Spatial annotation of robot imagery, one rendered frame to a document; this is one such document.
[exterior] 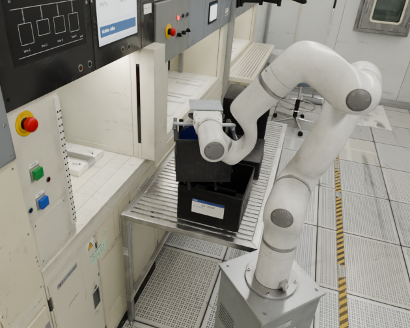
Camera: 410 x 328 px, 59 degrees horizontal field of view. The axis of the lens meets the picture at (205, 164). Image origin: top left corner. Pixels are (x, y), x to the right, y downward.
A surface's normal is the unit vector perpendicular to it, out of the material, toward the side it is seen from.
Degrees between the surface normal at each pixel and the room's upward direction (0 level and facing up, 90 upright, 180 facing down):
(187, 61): 90
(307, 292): 0
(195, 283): 0
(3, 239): 90
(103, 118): 90
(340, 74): 60
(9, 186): 90
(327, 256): 0
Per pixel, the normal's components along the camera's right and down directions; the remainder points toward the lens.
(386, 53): -0.29, 0.47
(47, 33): 0.96, 0.20
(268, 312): 0.07, -0.86
